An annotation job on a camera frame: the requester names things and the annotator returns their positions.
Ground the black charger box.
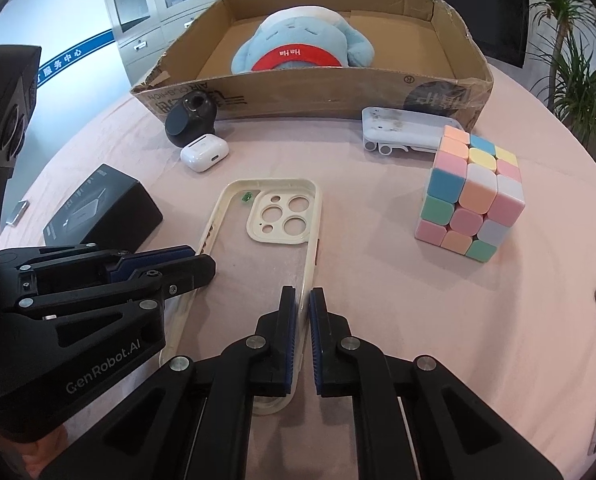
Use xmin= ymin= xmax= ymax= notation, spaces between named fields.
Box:
xmin=43 ymin=164 xmax=163 ymax=252

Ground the cream clear phone case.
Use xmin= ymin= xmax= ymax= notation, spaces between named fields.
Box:
xmin=159 ymin=178 xmax=322 ymax=386

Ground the white earbuds case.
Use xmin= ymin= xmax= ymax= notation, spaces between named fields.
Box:
xmin=179 ymin=133 xmax=229 ymax=174

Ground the black round figurine toy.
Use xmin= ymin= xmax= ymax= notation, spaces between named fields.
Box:
xmin=164 ymin=90 xmax=217 ymax=148

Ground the pastel rubik's cube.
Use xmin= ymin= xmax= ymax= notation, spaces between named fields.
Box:
xmin=414 ymin=126 xmax=526 ymax=263

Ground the white folding stand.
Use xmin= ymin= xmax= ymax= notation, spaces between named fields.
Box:
xmin=362 ymin=107 xmax=465 ymax=156

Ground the blue white plush toy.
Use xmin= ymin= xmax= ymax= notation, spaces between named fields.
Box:
xmin=231 ymin=6 xmax=375 ymax=74

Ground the person's left hand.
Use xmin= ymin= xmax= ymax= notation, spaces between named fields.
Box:
xmin=15 ymin=425 xmax=69 ymax=479

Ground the small silver object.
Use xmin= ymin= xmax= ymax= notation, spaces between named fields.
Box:
xmin=5 ymin=200 xmax=30 ymax=226

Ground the brown cardboard box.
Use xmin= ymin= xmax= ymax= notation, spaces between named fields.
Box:
xmin=133 ymin=0 xmax=493 ymax=128

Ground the potted palm plant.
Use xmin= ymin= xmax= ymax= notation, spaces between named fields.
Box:
xmin=529 ymin=0 xmax=596 ymax=162

